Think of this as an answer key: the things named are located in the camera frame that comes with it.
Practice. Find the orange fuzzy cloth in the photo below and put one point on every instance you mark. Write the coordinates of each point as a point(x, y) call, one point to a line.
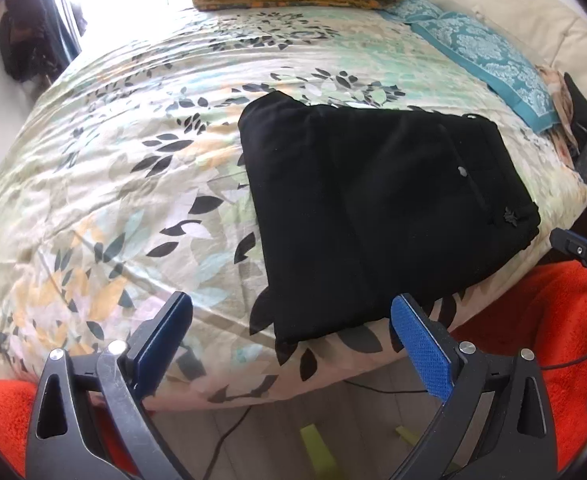
point(533, 305)

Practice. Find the green floor tape strip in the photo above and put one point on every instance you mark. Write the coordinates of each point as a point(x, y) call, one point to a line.
point(406, 434)
point(318, 450)

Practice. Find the black pants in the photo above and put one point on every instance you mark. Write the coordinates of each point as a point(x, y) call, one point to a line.
point(373, 200)

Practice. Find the cream padded headboard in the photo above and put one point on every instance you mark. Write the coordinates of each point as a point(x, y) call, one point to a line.
point(538, 5)

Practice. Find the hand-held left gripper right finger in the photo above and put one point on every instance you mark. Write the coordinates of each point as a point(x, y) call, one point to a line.
point(423, 347)

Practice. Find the black cloth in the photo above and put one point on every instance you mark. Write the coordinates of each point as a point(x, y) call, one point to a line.
point(581, 105)

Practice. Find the leaf print bed sheet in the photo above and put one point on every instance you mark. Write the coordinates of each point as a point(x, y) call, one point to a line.
point(123, 160)

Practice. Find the teal damask pillow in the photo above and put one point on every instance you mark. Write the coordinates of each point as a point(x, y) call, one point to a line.
point(493, 60)

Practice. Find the beige patterned cloth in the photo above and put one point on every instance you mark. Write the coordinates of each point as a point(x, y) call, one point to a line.
point(553, 87)

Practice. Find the light blue patterned pillow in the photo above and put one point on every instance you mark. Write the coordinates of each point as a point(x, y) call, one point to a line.
point(416, 9)

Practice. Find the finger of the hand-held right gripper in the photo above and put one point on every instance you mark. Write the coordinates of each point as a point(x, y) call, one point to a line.
point(581, 250)

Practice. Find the dark hanging clothes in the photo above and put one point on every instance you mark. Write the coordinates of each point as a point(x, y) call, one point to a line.
point(28, 30)

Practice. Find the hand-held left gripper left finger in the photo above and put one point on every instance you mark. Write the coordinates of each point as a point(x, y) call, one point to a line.
point(164, 337)

